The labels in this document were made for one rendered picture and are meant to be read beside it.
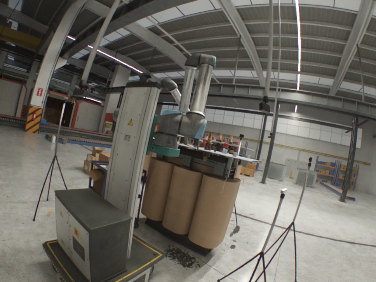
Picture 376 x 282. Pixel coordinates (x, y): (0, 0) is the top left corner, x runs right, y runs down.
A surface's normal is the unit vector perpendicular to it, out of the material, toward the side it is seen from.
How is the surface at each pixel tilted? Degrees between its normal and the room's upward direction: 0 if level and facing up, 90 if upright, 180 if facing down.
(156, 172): 90
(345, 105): 90
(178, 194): 90
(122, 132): 90
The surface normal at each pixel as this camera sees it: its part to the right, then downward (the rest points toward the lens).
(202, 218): -0.53, -0.11
